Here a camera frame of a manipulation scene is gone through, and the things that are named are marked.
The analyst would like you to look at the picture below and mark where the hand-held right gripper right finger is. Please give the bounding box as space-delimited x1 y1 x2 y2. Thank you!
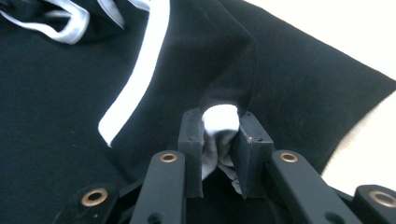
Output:
231 110 276 200

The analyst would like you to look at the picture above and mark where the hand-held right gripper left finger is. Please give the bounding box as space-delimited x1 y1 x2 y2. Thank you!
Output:
177 107 205 199

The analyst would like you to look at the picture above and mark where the black tank top white trim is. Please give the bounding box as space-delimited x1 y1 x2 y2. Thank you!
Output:
0 0 396 224

